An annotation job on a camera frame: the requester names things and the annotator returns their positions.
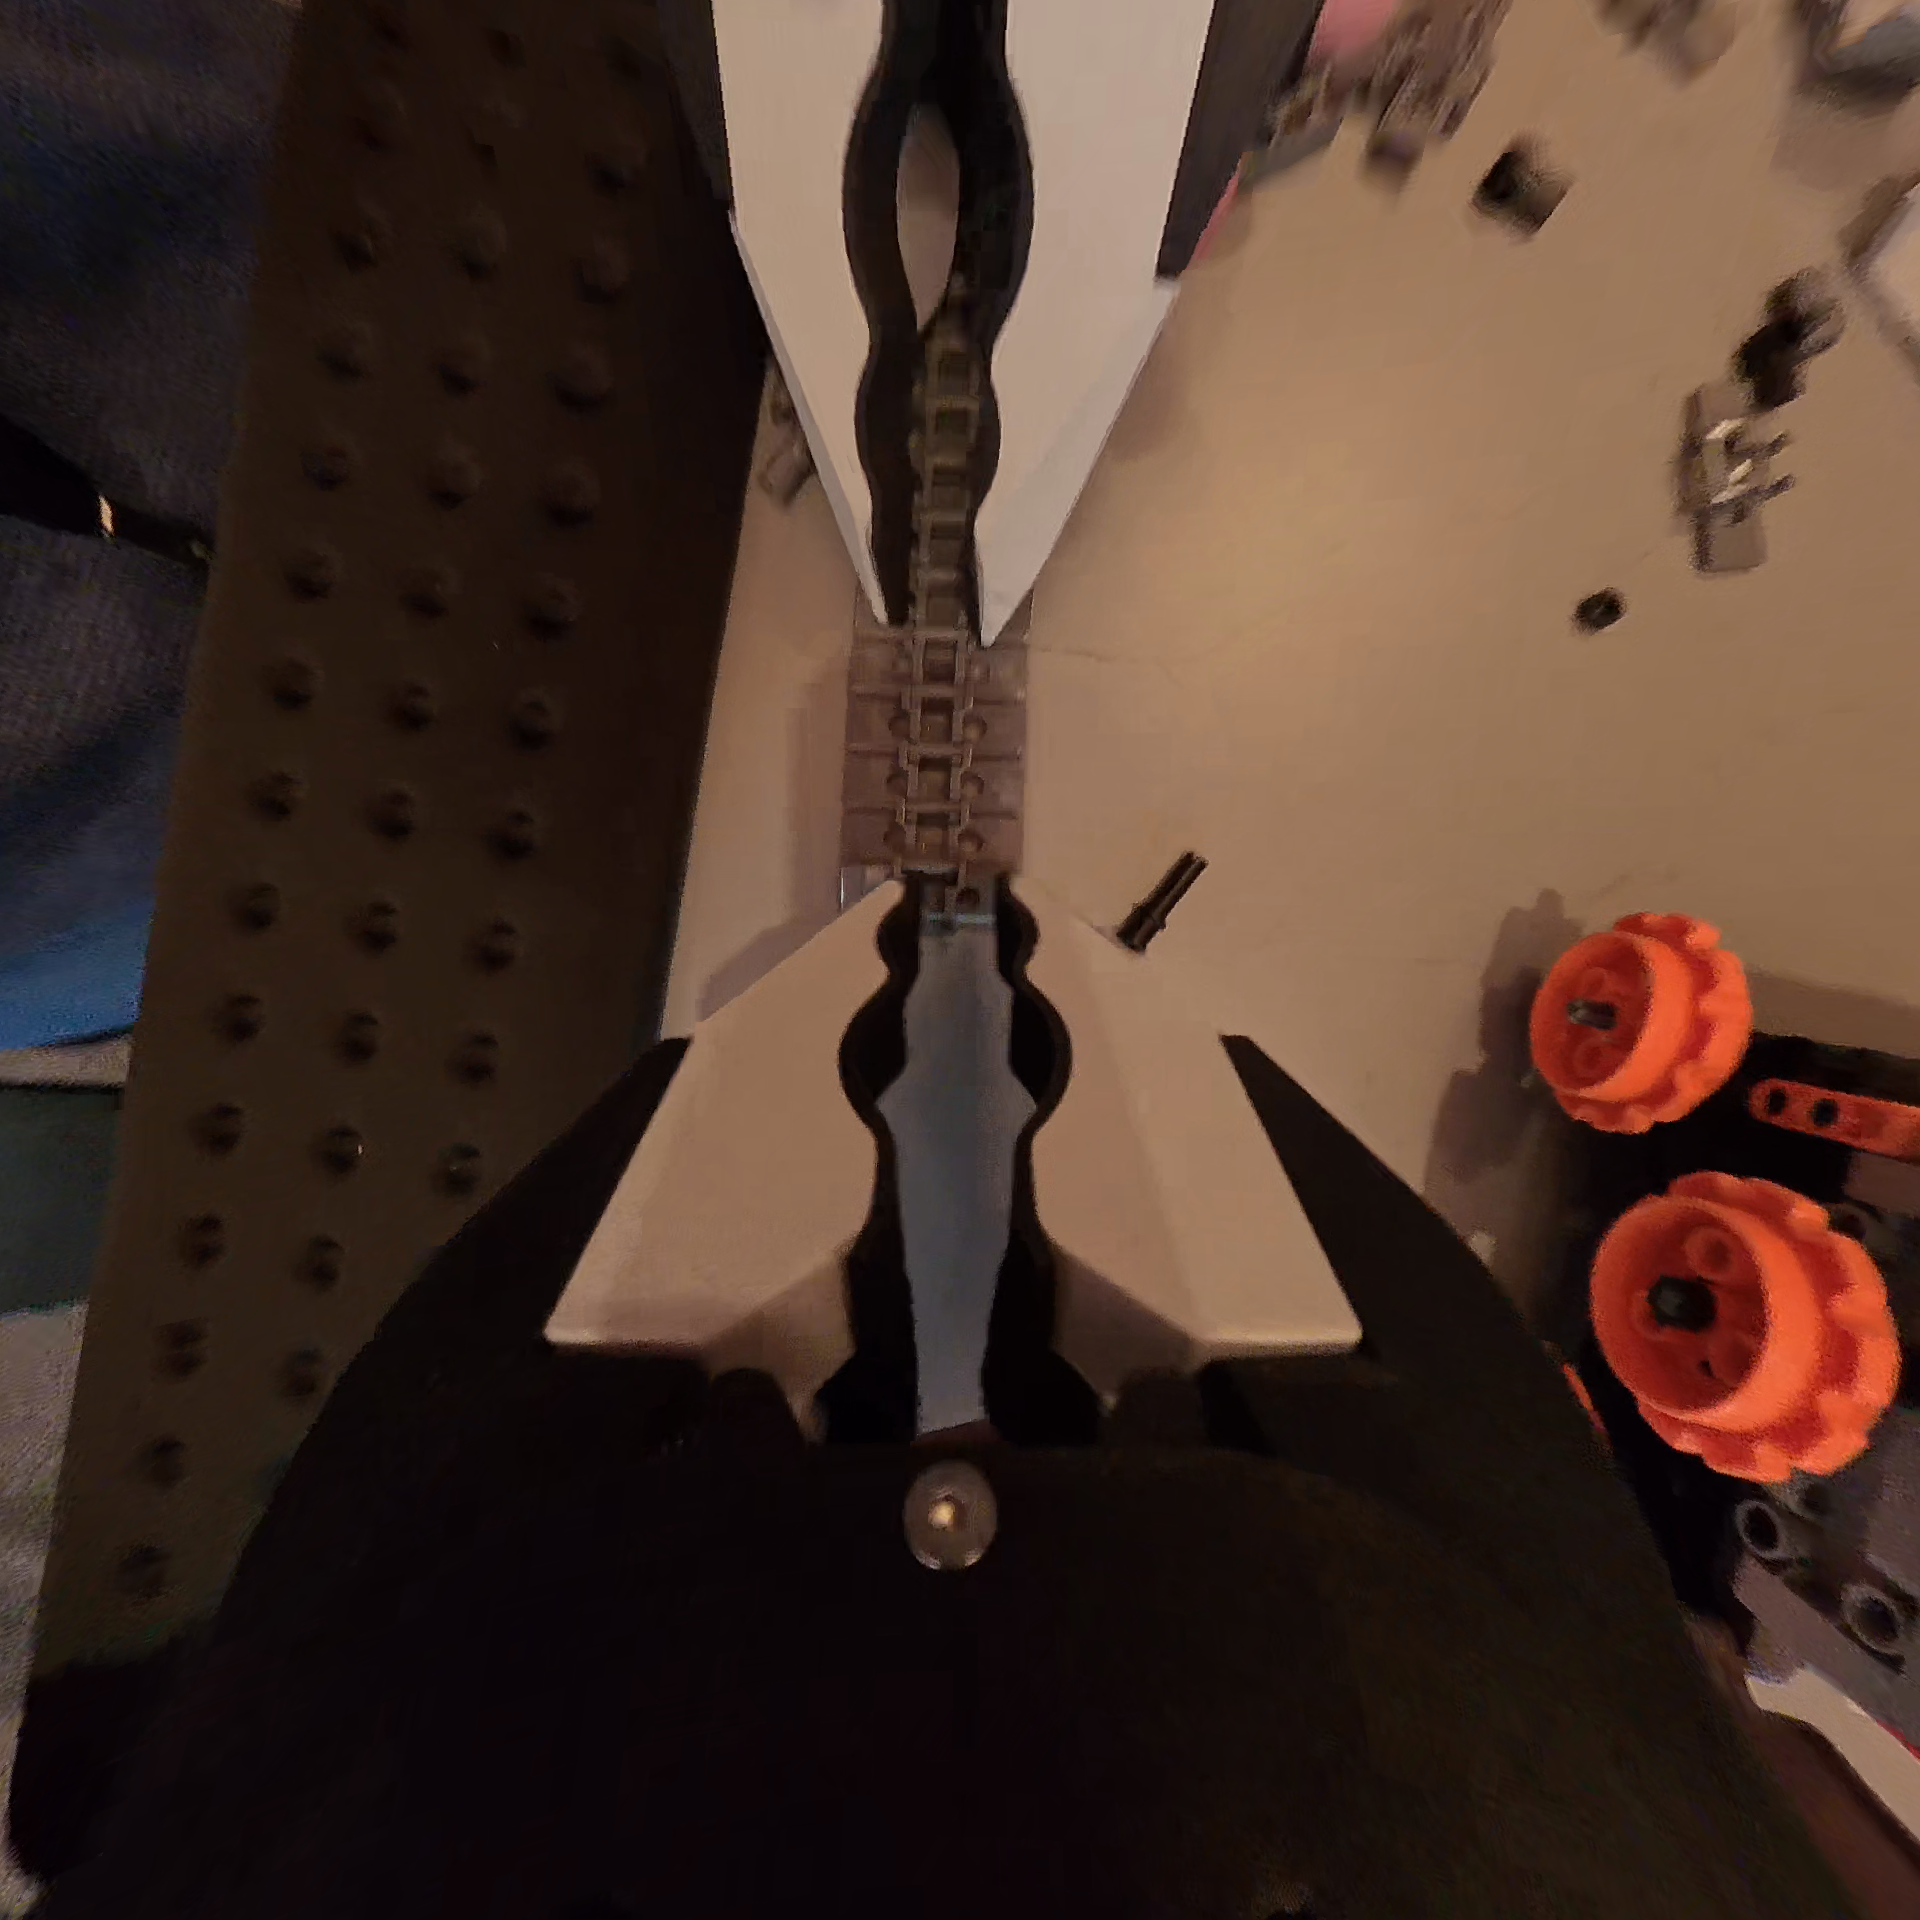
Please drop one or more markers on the single grey track link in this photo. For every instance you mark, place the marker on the single grey track link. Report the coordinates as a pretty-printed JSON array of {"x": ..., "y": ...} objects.
[{"x": 1723, "y": 482}]

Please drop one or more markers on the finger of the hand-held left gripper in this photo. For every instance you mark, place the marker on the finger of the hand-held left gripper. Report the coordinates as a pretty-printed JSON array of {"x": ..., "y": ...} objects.
[
  {"x": 1095, "y": 181},
  {"x": 797, "y": 149}
]

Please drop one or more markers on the black perforated panel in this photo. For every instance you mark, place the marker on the black perforated panel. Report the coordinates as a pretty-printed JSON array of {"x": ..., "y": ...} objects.
[{"x": 422, "y": 750}]

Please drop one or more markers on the black short connector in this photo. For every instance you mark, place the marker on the black short connector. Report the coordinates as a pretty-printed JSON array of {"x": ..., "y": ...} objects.
[{"x": 1522, "y": 189}]

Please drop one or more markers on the grey orange toy block vehicle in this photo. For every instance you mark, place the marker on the grey orange toy block vehicle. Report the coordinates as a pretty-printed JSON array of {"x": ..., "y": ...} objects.
[{"x": 1723, "y": 1320}]

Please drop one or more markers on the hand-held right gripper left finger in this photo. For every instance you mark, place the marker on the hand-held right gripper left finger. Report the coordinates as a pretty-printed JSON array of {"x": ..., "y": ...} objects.
[{"x": 705, "y": 1200}]

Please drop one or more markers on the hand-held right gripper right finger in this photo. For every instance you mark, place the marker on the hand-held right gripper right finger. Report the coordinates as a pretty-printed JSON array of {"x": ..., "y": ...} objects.
[{"x": 1184, "y": 1200}]

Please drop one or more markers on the grey connector block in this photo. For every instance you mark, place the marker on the grey connector block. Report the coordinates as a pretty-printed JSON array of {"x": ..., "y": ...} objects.
[{"x": 1417, "y": 106}]

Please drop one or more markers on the black grey cross connector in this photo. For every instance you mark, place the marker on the black grey cross connector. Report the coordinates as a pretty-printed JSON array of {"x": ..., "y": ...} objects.
[{"x": 1792, "y": 339}]

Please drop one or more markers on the grey tube connector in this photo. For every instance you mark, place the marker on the grey tube connector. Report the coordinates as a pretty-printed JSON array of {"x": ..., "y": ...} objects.
[{"x": 790, "y": 464}]

